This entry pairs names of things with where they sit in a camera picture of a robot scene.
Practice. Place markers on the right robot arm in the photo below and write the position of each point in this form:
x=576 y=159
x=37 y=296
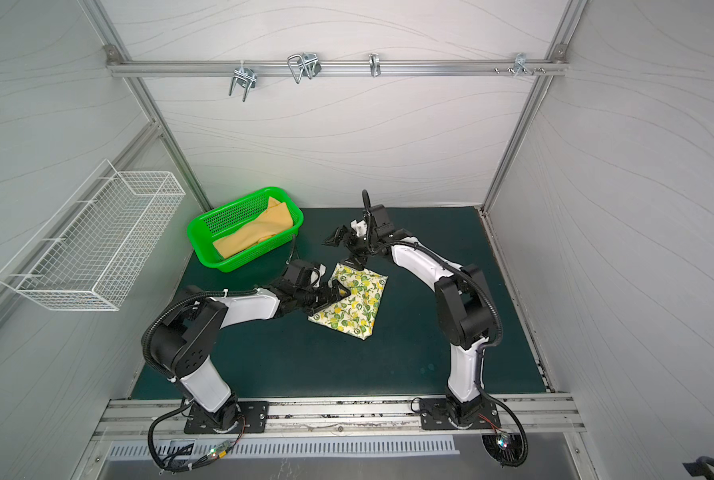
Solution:
x=466 y=313

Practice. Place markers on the middle U-bolt clamp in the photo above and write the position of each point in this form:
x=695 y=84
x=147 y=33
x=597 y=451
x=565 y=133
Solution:
x=304 y=65

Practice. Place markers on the yellow skirt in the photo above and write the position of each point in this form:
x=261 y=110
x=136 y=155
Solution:
x=273 y=221

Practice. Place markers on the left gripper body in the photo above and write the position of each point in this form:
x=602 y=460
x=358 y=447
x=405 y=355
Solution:
x=310 y=297

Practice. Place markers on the left U-bolt clamp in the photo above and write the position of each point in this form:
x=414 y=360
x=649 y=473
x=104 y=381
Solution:
x=243 y=80

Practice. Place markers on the horizontal aluminium rail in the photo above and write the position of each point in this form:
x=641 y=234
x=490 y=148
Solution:
x=330 y=68

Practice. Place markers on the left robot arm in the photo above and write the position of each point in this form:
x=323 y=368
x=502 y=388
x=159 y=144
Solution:
x=179 y=342

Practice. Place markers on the lemon print skirt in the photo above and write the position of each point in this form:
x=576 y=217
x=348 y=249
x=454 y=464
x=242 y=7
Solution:
x=355 y=315

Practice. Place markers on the right bolt bracket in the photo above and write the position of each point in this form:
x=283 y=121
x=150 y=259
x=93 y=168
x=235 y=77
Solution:
x=520 y=67

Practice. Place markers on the small metal hook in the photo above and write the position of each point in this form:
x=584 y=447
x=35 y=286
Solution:
x=374 y=65

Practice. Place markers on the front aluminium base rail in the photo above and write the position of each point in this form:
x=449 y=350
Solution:
x=349 y=416

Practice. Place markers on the u-bolt clamp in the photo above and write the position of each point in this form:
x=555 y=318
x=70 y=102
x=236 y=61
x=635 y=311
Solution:
x=243 y=80
x=304 y=65

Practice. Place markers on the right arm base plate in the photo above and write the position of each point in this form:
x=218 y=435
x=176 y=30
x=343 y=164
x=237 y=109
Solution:
x=435 y=414

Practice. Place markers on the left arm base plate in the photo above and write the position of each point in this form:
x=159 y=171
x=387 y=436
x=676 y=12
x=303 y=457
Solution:
x=250 y=416

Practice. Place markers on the green plastic basket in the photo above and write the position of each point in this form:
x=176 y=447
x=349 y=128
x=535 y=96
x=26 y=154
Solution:
x=226 y=221

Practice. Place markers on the white wire basket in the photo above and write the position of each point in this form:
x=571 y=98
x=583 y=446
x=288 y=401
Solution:
x=88 y=254

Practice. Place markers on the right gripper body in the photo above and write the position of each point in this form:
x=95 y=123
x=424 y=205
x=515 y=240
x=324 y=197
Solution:
x=345 y=237

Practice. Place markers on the white vent strip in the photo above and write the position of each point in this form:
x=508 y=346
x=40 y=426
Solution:
x=298 y=447

